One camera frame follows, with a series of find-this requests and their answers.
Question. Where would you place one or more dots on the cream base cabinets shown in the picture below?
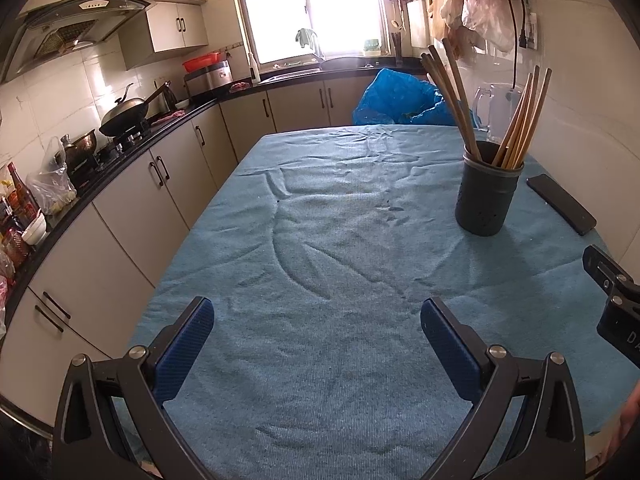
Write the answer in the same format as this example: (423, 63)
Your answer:
(125, 220)

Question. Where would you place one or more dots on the green container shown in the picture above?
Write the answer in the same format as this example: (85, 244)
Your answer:
(370, 47)

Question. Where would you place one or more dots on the blue plastic bag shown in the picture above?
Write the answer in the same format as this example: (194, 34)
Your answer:
(395, 95)

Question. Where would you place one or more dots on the red plastic basin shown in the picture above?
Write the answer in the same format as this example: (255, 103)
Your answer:
(200, 62)

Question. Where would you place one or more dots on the wall power socket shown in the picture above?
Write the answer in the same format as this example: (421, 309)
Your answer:
(532, 30)

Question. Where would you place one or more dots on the pink hanging plastic bag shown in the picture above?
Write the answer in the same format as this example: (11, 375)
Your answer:
(490, 20)

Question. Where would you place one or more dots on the steel sink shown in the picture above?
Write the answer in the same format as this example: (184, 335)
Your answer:
(290, 74)

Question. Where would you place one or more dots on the clear plastic bag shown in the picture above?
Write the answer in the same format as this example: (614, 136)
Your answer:
(50, 190)

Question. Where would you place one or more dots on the silver rice cooker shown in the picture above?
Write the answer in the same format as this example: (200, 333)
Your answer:
(210, 77)

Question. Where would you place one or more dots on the black kitchen countertop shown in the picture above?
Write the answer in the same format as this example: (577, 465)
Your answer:
(360, 66)

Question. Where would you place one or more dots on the white cutting board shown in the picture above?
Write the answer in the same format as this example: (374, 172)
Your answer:
(417, 25)

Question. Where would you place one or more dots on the blue tablecloth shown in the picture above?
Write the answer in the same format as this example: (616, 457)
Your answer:
(325, 260)

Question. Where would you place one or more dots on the clear glass mug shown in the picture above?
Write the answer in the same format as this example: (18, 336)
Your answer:
(500, 105)

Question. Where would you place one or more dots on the black wok with lid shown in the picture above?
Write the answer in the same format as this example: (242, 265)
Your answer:
(122, 115)

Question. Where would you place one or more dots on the bunch of wooden chopsticks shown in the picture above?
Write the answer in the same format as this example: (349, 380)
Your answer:
(522, 125)

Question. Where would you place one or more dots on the white bowl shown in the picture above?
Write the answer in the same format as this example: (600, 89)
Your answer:
(35, 232)

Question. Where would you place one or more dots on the black gas stove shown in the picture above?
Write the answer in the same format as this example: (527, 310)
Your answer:
(125, 142)

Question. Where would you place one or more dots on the person's right hand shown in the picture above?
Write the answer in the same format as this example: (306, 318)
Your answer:
(631, 420)

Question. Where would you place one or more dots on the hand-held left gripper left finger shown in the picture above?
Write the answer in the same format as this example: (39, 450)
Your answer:
(185, 350)

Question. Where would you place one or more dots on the metal cooking pot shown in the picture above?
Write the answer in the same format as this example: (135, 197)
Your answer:
(82, 145)

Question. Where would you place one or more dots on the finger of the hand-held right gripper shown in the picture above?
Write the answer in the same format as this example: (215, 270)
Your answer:
(600, 265)

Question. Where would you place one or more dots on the kitchen window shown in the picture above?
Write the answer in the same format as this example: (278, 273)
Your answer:
(310, 10)

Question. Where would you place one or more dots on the grey range hood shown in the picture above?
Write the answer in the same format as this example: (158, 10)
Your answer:
(75, 20)

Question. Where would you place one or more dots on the cream wall cabinets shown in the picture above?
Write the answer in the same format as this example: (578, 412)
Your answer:
(165, 30)

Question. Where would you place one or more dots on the dark grey utensil holder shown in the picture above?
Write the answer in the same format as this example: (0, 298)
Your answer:
(487, 200)

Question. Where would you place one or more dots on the pink cloth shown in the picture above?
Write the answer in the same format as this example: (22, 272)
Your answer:
(239, 86)

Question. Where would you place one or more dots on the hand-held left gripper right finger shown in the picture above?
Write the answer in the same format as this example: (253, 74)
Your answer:
(450, 350)

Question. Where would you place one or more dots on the brown sauce bottle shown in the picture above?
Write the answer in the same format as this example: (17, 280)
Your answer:
(20, 195)

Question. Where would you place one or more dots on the green cloth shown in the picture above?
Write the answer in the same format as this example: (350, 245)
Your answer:
(304, 37)

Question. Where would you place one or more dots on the black smartphone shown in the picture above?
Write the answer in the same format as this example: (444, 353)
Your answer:
(562, 205)

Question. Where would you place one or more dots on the group of condiment bottles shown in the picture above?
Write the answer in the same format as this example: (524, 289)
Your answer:
(12, 245)

